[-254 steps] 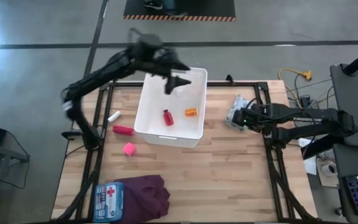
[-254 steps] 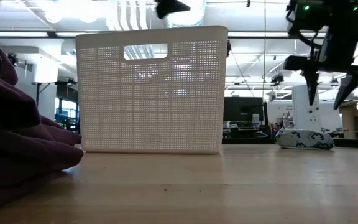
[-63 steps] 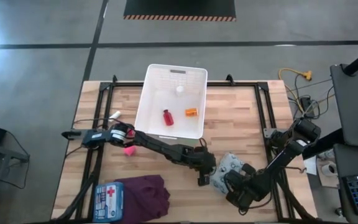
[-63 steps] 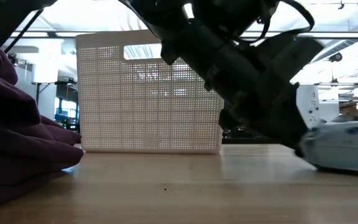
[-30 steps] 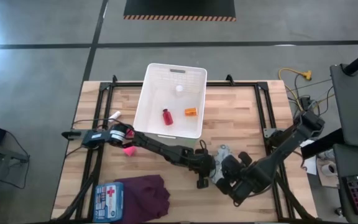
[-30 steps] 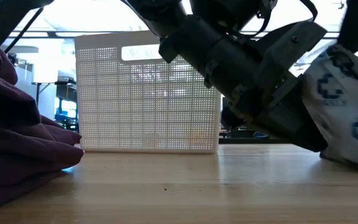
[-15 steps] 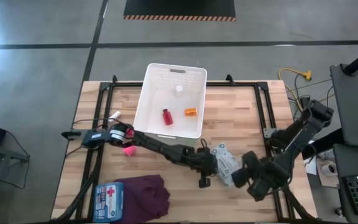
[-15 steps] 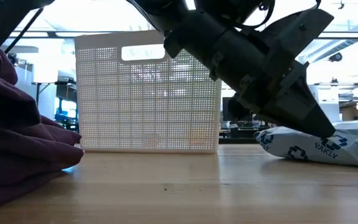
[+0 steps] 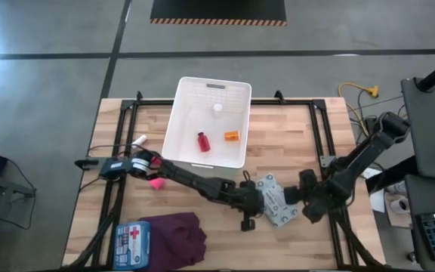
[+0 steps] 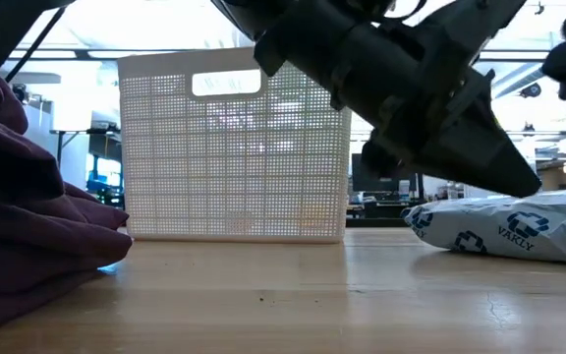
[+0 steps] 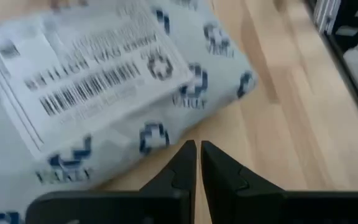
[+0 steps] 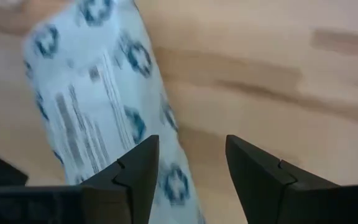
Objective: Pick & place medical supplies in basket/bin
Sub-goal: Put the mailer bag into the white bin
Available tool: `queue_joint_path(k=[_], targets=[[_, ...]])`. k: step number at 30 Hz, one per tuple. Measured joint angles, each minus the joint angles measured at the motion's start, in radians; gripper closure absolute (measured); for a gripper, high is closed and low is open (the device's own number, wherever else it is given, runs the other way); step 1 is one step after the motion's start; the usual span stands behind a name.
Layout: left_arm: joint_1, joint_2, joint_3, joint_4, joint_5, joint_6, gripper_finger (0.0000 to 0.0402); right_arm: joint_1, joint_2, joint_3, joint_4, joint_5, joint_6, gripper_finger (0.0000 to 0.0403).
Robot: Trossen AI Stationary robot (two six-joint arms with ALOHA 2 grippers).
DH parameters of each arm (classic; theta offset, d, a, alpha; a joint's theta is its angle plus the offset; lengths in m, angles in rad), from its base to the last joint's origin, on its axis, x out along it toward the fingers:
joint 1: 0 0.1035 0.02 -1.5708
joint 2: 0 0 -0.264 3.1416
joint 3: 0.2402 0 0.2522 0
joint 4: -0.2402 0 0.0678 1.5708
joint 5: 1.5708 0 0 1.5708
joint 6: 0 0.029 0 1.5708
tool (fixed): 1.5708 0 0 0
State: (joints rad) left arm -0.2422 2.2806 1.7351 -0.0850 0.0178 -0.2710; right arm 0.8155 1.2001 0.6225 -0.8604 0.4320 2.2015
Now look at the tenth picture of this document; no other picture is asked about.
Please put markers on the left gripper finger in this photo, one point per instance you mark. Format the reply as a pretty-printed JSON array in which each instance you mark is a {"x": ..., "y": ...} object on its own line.
[
  {"x": 383, "y": 159},
  {"x": 484, "y": 157}
]

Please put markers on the white printed supply package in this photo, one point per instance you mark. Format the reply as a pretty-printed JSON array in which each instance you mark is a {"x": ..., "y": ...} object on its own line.
[{"x": 509, "y": 231}]

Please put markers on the white perforated plastic basket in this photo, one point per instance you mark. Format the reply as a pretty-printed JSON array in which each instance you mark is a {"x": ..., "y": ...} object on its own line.
[{"x": 189, "y": 172}]

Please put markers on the black computer monitor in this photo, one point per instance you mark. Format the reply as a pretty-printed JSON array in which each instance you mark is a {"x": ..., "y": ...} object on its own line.
[{"x": 376, "y": 177}]

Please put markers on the dark office desk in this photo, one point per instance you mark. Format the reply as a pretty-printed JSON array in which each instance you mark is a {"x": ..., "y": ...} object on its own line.
[{"x": 381, "y": 214}]

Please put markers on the black background table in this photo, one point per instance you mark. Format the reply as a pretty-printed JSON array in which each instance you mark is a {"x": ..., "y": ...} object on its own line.
[{"x": 81, "y": 131}]

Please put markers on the maroon cloth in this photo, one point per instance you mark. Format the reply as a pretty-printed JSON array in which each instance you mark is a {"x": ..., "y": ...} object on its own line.
[{"x": 17, "y": 221}]

